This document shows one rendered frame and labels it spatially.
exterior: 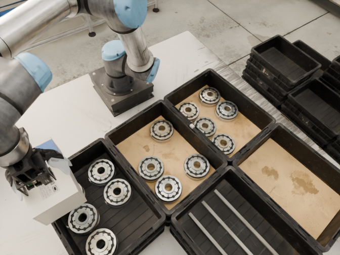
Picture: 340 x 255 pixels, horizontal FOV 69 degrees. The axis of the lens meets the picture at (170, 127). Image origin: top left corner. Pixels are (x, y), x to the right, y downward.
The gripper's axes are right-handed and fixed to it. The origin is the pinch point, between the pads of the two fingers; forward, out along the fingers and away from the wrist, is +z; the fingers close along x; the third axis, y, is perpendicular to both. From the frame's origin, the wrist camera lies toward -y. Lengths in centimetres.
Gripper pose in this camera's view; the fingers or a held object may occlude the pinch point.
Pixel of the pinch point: (45, 176)
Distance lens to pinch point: 78.0
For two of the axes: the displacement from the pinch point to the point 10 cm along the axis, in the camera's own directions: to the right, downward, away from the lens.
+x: 8.2, -4.7, 3.3
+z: -0.4, 5.3, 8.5
